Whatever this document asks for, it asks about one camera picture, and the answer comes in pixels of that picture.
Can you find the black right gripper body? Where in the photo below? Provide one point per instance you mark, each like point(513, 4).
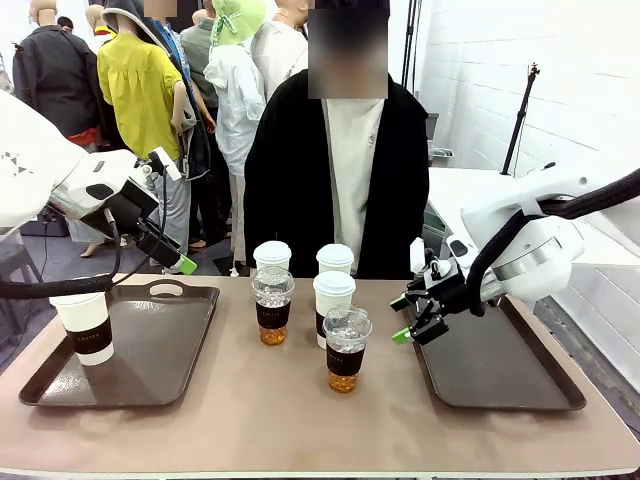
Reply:
point(450, 292)

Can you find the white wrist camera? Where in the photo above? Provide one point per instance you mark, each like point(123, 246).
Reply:
point(167, 162)
point(416, 255)

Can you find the black vertical stand poles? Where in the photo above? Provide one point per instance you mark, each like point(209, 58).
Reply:
point(411, 45)

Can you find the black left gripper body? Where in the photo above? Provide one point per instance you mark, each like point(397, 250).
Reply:
point(125, 205)

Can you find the black tripod pole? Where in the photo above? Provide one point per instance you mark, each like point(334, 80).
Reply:
point(520, 120)

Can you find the grey box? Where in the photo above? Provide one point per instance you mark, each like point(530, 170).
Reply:
point(433, 130)

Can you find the person in grey-green shirt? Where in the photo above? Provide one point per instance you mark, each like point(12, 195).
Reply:
point(197, 55)

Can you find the white lidded paper coffee cup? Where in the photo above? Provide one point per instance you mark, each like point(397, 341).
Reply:
point(332, 295)
point(272, 255)
point(335, 259)

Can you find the person in blue shirt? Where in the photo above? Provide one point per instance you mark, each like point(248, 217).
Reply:
point(176, 47)

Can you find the mannequin in yellow shirt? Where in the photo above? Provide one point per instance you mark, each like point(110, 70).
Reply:
point(135, 90)

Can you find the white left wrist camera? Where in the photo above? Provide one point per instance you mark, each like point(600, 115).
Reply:
point(167, 162)

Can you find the dark brown serving tray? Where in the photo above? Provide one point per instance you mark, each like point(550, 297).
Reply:
point(150, 350)
point(490, 370)

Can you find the clear iced coffee cup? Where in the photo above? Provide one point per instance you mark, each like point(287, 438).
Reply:
point(272, 315)
point(346, 360)

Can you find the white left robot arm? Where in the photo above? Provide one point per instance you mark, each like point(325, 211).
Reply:
point(30, 165)

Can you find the green-tipped right gripper finger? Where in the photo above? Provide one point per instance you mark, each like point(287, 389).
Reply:
point(425, 332)
point(402, 302)

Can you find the mannequin with red yellow collar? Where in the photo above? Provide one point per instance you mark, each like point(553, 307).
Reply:
point(97, 40)

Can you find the black case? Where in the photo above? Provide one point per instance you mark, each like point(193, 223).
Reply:
point(45, 225)

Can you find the black stool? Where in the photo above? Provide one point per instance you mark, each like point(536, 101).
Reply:
point(15, 260)

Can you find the person in black cardigan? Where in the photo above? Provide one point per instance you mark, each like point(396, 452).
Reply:
point(290, 190)

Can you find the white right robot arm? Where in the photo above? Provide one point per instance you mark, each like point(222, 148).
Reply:
point(540, 250)

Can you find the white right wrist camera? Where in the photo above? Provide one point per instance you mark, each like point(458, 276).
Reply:
point(416, 255)

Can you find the mannequin in black jacket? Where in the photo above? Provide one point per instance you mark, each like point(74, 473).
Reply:
point(55, 75)

